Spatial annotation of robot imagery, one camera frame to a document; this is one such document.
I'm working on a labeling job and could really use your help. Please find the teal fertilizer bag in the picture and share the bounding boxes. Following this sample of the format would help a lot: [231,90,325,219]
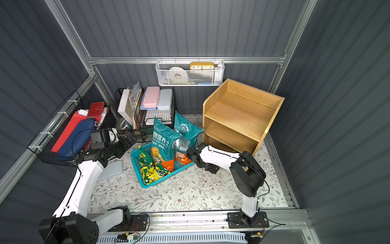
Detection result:
[174,112,204,166]
[152,117,182,172]

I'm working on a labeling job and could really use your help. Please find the teal plastic basket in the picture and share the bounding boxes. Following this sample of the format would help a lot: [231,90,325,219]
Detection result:
[131,143,194,188]

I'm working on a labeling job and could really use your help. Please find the small green yellow packet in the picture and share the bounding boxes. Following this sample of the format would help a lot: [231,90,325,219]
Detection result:
[138,146,154,172]

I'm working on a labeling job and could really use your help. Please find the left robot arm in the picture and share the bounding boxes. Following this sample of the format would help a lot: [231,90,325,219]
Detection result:
[38,128,137,244]

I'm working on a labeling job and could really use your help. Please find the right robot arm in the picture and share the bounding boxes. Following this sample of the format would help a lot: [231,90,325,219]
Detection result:
[187,143,266,220]

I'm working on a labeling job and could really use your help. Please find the wooden two-tier shelf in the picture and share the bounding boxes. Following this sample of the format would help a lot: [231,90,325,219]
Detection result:
[203,79,284,155]

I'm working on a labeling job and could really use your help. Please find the white book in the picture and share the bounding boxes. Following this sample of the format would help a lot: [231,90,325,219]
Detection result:
[118,88,134,128]

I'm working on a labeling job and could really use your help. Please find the dark red wallet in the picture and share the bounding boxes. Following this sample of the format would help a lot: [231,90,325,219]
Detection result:
[86,102,105,119]

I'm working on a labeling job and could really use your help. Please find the pink pencil box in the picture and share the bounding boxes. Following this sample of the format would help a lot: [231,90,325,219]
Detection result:
[142,86,160,108]

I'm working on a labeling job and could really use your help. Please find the floral table mat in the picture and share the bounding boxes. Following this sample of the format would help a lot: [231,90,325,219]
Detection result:
[88,114,288,214]

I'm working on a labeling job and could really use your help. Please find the blue pencil case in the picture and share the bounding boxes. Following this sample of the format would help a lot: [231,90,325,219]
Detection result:
[56,119,96,161]

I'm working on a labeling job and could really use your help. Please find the light blue pencil box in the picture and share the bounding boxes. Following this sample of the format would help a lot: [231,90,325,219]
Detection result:
[157,88,173,111]

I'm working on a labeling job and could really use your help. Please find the red folder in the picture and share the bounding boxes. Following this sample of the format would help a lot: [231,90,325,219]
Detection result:
[51,109,87,153]

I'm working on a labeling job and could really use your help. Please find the white tape roll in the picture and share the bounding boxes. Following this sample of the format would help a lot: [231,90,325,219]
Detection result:
[167,67,188,83]

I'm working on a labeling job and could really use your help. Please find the yellow clock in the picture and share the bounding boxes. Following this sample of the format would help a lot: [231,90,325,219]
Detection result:
[190,62,215,71]

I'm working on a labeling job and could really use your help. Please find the black wire desk organizer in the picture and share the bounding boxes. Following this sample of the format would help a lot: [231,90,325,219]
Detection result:
[116,87,176,142]

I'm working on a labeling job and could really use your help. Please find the aluminium frame rails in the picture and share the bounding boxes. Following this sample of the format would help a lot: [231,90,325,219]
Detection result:
[1,1,317,244]

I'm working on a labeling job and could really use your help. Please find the white mesh wall basket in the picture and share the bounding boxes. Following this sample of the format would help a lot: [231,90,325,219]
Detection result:
[155,59,225,86]

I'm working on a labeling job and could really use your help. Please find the black wire wall basket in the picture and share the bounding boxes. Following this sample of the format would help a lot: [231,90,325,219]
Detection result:
[27,90,116,168]

